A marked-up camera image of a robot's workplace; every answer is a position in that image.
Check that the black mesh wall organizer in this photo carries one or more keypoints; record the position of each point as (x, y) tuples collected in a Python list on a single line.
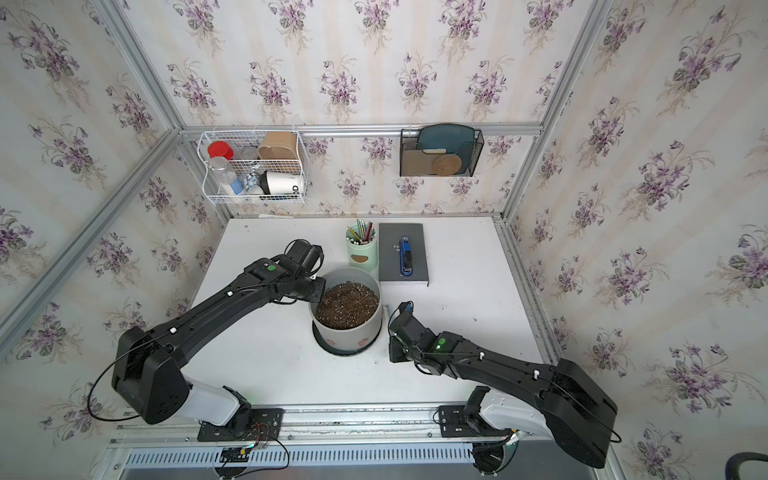
[(417, 163)]

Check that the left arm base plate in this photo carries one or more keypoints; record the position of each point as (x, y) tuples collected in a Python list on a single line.
[(263, 424)]

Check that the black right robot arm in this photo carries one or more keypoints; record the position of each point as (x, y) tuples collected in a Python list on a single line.
[(576, 410)]

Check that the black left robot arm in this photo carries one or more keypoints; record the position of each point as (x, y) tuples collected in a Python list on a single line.
[(147, 373)]

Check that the grey hardcover book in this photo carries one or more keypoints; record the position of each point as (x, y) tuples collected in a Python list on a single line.
[(389, 256)]

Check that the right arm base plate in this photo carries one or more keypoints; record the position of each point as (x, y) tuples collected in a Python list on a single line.
[(453, 423)]

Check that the round cork coaster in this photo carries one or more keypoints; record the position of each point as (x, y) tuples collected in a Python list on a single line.
[(446, 165)]

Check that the green pencil cup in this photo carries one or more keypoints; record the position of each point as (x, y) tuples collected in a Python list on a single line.
[(362, 246)]

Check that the small circuit board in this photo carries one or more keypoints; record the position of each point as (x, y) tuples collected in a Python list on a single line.
[(235, 455)]

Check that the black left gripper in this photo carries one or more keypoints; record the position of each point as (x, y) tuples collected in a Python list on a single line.
[(318, 297)]

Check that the brown cardboard box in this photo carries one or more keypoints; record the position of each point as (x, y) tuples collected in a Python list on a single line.
[(279, 145)]

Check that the grey ceramic pot with soil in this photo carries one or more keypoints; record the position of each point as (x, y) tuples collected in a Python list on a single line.
[(349, 318)]

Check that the white wire wall basket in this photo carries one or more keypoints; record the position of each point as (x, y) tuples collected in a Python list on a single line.
[(249, 166)]

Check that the clear plastic bottle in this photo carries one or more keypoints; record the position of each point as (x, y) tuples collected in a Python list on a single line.
[(226, 176)]

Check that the red lidded jar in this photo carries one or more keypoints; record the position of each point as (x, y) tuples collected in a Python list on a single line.
[(220, 149)]

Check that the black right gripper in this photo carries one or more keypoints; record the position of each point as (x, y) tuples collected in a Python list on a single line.
[(394, 357)]

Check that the white black cylinder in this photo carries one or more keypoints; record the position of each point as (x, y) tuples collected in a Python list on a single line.
[(281, 184)]

